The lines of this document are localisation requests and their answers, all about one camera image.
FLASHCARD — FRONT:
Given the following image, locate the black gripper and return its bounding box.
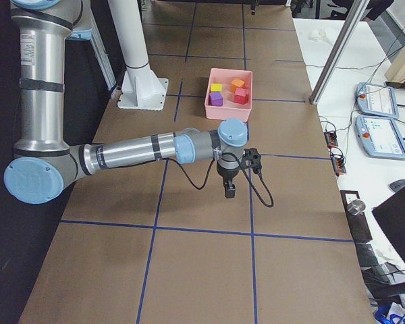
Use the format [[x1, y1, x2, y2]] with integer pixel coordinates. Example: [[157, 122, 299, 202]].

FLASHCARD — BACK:
[[217, 163, 240, 199]]

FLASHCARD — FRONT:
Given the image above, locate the purple foam block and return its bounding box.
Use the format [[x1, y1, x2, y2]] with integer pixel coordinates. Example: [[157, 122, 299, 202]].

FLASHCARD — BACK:
[[209, 91, 223, 107]]

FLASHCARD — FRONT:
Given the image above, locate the pink foam block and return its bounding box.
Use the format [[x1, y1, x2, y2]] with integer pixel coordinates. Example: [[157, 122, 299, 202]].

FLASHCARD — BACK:
[[234, 88, 247, 105]]

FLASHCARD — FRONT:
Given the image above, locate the yellow foam block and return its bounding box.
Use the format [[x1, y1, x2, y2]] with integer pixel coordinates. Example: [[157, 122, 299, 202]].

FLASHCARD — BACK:
[[210, 83, 223, 93]]

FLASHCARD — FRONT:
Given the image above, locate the orange foam block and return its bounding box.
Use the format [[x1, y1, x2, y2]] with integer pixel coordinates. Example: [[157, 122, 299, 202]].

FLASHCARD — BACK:
[[230, 78, 246, 92]]

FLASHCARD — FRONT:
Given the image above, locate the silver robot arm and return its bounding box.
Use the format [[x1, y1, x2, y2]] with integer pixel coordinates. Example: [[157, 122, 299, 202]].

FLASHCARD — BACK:
[[4, 1, 248, 204]]

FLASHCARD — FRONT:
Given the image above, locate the pink plastic bin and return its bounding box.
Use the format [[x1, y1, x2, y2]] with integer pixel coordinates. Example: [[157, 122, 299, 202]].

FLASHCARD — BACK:
[[205, 68, 253, 122]]

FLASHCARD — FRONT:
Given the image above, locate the black orange connector box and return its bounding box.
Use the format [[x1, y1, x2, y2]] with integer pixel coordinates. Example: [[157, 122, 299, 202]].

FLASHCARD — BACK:
[[330, 153, 346, 177], [323, 131, 338, 148]]

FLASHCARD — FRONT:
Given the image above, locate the silver metal cylinder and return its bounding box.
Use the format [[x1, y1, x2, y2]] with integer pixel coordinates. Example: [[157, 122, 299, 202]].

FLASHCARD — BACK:
[[347, 199, 366, 216]]

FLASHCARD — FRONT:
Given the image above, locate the near teach pendant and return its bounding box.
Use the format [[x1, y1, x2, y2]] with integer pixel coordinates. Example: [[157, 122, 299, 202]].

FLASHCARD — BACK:
[[354, 115, 405, 161]]

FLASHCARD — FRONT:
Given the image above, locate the teach pendant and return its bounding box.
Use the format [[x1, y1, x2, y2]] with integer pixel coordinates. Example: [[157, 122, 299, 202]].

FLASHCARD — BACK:
[[354, 115, 405, 161], [356, 82, 399, 119]]

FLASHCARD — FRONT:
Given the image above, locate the far teach pendant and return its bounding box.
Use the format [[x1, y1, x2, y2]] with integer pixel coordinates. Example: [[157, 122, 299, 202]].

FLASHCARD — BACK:
[[356, 82, 399, 119]]

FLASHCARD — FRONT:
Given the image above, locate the white pedestal column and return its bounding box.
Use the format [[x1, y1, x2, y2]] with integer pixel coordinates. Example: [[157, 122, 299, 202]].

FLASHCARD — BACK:
[[109, 0, 169, 111]]

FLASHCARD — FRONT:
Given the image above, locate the aluminium frame post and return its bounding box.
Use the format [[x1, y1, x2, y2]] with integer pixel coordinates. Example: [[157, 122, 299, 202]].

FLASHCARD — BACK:
[[309, 0, 370, 105]]

